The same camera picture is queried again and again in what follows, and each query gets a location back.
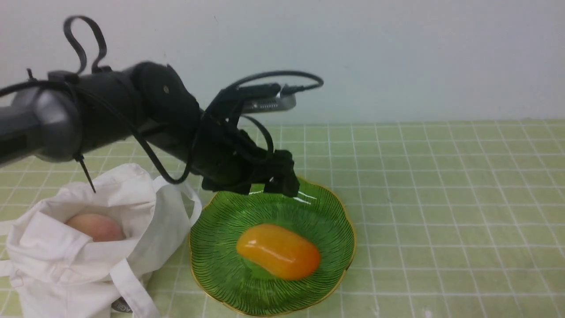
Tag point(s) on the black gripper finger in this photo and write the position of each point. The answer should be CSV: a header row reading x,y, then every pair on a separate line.
x,y
241,186
281,175

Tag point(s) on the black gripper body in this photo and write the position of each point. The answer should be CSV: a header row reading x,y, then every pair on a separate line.
x,y
225,153

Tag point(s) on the orange yellow mango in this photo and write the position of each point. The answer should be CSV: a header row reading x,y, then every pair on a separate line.
x,y
281,252

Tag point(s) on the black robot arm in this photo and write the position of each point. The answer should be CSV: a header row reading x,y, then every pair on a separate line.
x,y
64,117

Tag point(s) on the green glass fruit plate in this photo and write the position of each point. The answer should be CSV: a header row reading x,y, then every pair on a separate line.
x,y
315,214

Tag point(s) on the white cloth tote bag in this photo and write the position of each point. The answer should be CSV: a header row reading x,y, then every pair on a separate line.
x,y
60,272

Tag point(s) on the pink peach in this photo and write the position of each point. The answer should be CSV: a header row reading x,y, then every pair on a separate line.
x,y
100,228

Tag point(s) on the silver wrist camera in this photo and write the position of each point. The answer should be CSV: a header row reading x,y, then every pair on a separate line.
x,y
232,103

